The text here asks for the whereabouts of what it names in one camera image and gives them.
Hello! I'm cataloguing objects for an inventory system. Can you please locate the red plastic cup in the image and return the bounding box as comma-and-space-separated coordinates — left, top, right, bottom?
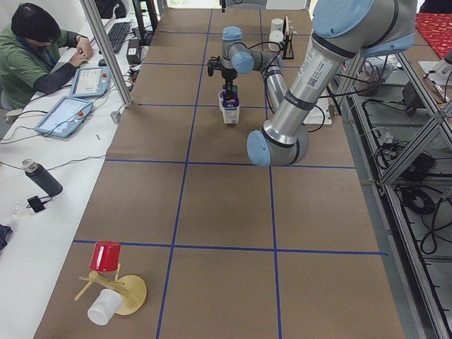
89, 241, 121, 272

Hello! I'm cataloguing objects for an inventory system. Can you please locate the white ribbed mug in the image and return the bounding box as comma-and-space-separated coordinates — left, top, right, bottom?
218, 90, 225, 112

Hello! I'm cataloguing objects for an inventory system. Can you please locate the near blue teach pendant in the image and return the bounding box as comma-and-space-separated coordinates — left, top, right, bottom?
34, 97, 93, 138

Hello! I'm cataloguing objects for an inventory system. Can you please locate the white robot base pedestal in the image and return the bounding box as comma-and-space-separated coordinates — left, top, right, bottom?
304, 98, 332, 125

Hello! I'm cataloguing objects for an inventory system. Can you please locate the blue white milk carton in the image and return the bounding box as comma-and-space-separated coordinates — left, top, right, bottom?
221, 95, 239, 124

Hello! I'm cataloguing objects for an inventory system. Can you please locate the far blue teach pendant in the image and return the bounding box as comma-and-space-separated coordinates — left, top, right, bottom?
70, 66, 110, 98

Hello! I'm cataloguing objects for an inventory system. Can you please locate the grey aluminium post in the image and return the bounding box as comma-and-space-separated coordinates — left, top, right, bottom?
80, 0, 132, 107

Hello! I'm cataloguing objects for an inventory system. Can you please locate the white plastic cup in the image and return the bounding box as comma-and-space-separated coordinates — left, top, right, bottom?
87, 289, 123, 326

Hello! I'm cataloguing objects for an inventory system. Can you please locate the black keyboard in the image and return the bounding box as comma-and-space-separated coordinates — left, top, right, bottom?
107, 22, 131, 54

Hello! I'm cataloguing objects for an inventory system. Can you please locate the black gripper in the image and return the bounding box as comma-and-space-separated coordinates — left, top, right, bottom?
221, 68, 237, 100

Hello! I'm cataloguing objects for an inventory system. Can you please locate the blue teach pendant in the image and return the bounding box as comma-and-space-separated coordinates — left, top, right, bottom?
70, 66, 110, 98
34, 97, 93, 138

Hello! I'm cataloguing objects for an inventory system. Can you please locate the person in green shirt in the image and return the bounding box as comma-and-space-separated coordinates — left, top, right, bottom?
1, 3, 93, 109

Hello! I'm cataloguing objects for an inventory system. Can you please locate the small black adapter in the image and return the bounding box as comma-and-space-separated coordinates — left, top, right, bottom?
27, 196, 45, 213

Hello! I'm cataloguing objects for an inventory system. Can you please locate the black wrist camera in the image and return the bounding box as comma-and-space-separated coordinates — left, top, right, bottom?
207, 56, 222, 77

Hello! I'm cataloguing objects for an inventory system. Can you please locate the black wire cup rack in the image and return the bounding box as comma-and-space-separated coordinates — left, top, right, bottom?
279, 15, 295, 59

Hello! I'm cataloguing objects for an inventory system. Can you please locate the wooden cup tree stand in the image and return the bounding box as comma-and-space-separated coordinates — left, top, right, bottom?
74, 263, 147, 316

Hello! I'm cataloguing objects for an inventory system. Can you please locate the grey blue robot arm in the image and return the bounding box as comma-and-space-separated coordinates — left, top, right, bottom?
220, 0, 417, 167

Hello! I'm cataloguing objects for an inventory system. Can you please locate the white cup on rack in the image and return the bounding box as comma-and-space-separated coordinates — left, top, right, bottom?
268, 30, 284, 52

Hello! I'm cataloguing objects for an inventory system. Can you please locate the dark grey water bottle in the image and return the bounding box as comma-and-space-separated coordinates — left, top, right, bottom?
20, 159, 63, 197

